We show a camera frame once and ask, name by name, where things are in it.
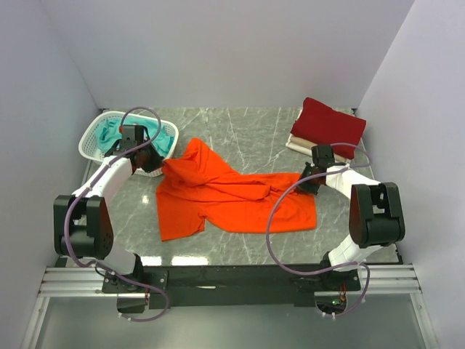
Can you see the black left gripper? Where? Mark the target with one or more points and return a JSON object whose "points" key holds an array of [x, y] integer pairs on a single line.
{"points": [[156, 161]]}

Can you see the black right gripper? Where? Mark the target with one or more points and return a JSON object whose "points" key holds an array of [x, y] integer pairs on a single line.
{"points": [[304, 187]]}

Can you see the orange t shirt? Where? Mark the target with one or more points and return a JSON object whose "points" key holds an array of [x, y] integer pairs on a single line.
{"points": [[201, 187]]}

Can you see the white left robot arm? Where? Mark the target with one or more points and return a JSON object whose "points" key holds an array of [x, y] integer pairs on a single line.
{"points": [[82, 226]]}

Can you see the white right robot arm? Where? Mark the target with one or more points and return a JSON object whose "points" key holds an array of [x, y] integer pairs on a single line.
{"points": [[375, 210]]}

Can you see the folded beige t shirt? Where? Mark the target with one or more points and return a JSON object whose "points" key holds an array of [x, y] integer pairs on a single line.
{"points": [[309, 144]]}

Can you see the folded dark red t shirt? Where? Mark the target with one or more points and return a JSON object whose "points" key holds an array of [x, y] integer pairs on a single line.
{"points": [[322, 124]]}

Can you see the teal t shirt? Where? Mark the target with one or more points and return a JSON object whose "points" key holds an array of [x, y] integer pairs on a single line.
{"points": [[107, 132]]}

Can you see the white plastic laundry basket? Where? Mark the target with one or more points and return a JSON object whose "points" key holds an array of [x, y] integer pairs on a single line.
{"points": [[88, 143]]}

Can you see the aluminium frame rail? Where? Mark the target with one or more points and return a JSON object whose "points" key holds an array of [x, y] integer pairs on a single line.
{"points": [[72, 282]]}

